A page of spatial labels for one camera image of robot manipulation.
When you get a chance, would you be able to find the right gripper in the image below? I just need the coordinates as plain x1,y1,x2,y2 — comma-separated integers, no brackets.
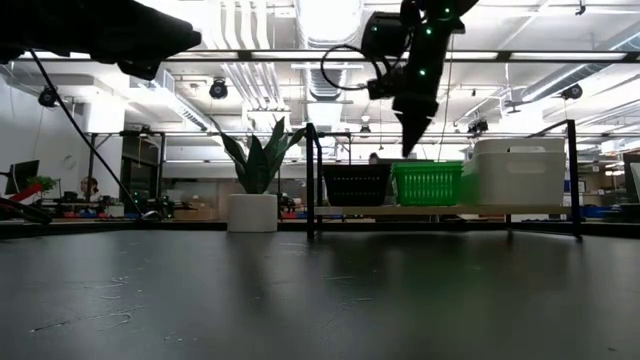
391,53,445,158

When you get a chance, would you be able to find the green plastic basket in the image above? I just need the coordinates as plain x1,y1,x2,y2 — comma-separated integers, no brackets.
392,172,463,208
390,160,465,176

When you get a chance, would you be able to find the black plastic basket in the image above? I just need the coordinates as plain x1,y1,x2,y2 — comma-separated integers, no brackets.
321,163,393,173
323,169,391,208

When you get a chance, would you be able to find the white cutting board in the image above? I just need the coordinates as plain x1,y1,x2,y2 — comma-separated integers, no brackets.
461,151,568,207

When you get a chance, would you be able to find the wooden holder tray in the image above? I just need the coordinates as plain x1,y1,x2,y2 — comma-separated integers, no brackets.
304,118,585,242

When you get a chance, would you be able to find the potted snake plant white pot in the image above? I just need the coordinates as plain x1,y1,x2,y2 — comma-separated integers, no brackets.
209,115,307,234

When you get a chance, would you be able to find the black table mat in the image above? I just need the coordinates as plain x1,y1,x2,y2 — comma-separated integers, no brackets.
0,227,640,360

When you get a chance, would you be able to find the small green desk plant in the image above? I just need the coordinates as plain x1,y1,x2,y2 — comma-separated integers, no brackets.
27,174,58,194

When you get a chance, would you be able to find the black computer monitor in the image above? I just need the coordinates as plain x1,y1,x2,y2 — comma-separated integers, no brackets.
3,159,41,197

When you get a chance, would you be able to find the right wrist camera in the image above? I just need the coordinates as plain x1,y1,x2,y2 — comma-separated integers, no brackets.
367,76,397,101

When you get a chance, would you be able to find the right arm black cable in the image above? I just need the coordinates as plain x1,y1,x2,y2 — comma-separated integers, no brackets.
319,43,382,93

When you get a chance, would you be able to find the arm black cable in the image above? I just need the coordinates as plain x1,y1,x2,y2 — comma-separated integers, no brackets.
28,48,164,222
319,43,382,93

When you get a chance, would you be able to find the silver ceiling air duct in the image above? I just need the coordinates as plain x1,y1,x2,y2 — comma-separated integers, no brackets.
293,0,369,101

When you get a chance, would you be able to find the black aluminium rig frame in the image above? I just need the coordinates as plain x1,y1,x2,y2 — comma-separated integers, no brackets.
0,197,640,240

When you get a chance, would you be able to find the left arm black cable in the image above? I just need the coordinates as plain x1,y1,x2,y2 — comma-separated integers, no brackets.
28,48,164,222

